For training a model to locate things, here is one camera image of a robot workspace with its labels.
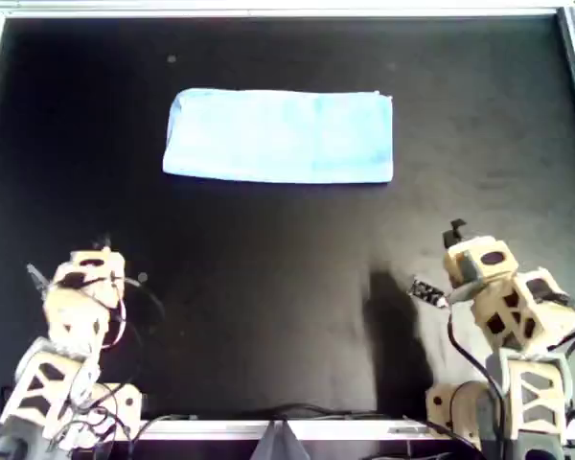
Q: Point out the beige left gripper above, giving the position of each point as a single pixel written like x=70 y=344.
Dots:
x=96 y=278

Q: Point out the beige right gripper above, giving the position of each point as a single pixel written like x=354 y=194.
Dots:
x=479 y=273

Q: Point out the light blue cloth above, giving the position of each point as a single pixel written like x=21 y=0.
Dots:
x=278 y=136

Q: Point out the beige left robot arm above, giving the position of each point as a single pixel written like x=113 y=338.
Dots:
x=52 y=330

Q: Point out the beige right robot arm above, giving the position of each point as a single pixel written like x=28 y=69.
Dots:
x=558 y=318

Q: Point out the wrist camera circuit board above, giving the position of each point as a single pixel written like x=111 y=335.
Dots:
x=427 y=293

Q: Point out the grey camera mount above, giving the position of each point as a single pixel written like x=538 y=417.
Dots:
x=280 y=443

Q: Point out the aluminium table edge frame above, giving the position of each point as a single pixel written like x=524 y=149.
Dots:
x=268 y=12

